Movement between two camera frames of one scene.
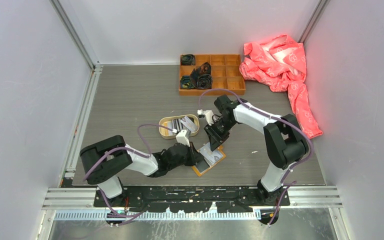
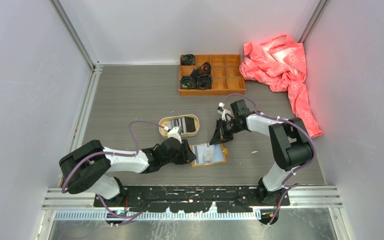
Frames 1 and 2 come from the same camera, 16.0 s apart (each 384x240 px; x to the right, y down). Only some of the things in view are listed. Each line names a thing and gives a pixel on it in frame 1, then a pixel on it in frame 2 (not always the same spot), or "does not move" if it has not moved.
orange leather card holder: x=198 y=173 → x=207 y=154
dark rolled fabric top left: x=187 y=59 does not move
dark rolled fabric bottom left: x=185 y=82 does not move
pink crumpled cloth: x=279 y=64 does not move
